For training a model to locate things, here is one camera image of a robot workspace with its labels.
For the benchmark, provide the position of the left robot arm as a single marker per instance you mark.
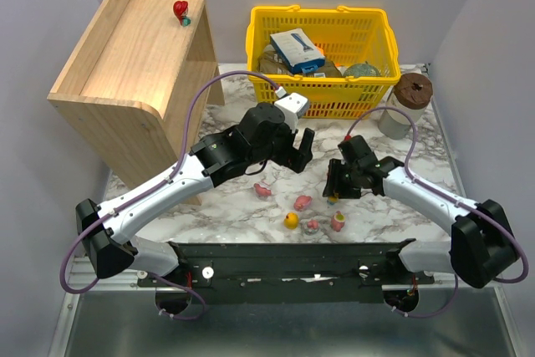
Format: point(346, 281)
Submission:
point(265, 133)

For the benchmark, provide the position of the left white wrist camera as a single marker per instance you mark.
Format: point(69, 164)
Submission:
point(294, 106)

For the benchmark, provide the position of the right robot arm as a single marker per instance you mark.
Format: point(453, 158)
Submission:
point(480, 245)

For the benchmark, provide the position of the black mounting rail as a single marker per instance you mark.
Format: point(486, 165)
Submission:
point(294, 273)

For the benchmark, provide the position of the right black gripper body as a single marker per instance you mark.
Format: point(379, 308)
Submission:
point(340, 177)

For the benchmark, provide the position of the pink green toy figure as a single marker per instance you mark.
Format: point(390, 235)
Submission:
point(338, 221)

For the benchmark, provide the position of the pink flamingo toy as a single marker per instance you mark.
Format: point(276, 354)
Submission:
point(262, 189)

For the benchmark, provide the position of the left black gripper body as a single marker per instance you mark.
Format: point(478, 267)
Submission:
point(290, 152)

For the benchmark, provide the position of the brown paper package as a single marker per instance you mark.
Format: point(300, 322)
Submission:
point(270, 62)

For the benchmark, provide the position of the yellow rubber duck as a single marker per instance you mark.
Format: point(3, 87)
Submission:
point(291, 221)

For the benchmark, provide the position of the pink pig toy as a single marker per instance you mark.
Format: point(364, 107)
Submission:
point(302, 203)

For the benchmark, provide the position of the small pink cupcake toy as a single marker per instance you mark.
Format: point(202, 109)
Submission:
point(311, 227)

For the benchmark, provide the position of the green round melon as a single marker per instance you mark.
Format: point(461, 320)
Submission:
point(361, 70)

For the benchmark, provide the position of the grey cup brown lid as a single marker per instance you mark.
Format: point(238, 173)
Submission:
point(412, 94)

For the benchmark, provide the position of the wooden shelf unit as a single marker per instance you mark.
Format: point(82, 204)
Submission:
point(137, 83)

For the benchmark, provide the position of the yellow blue duck toy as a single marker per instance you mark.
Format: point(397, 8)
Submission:
point(332, 200)

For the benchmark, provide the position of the blue white razor box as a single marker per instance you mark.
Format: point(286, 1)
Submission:
point(297, 51)

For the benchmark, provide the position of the red haired mermaid toy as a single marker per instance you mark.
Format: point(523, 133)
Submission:
point(180, 9)

